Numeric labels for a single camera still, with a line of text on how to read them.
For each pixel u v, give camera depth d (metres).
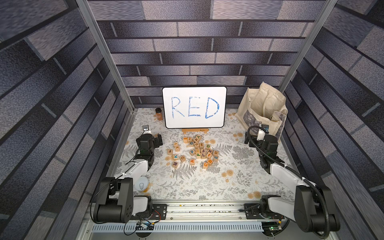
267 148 0.66
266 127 0.74
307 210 0.41
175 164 0.88
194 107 0.95
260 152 0.69
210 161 0.90
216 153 0.92
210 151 0.93
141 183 0.78
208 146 0.95
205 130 1.01
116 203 0.42
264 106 1.00
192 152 0.92
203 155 0.92
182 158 0.90
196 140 0.98
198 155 0.92
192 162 0.89
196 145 0.96
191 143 0.97
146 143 0.67
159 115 1.08
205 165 0.87
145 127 0.77
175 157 0.91
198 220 0.74
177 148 0.95
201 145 0.96
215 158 0.90
